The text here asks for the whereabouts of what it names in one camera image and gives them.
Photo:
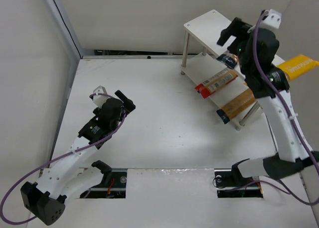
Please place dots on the red spaghetti bag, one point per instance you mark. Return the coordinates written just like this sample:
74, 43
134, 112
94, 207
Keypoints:
215, 83

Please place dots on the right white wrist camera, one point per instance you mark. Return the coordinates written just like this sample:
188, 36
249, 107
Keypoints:
271, 19

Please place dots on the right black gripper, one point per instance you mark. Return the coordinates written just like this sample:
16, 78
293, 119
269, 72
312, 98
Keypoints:
234, 29

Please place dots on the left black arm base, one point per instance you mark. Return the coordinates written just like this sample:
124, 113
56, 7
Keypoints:
112, 185

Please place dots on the yellow spaghetti bag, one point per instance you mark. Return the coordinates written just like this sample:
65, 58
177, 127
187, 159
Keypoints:
297, 66

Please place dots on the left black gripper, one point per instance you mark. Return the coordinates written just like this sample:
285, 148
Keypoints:
125, 101

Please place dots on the white two-tier shelf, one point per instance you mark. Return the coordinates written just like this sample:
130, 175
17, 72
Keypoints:
206, 30

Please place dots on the dark blue spaghetti bag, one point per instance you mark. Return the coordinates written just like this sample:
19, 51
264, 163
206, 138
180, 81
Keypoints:
236, 106

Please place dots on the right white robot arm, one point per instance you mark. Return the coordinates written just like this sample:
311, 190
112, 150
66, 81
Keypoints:
272, 93

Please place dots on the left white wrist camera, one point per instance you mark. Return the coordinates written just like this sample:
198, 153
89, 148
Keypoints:
99, 96

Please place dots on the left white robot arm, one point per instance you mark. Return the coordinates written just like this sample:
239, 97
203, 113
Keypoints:
49, 195

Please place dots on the blue spaghetti bag front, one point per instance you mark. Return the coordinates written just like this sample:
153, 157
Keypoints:
228, 59

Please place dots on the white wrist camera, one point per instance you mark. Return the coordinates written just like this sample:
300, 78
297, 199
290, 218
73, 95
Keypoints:
99, 96
271, 19

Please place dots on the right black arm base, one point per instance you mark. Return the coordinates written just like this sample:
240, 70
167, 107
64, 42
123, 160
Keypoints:
230, 184

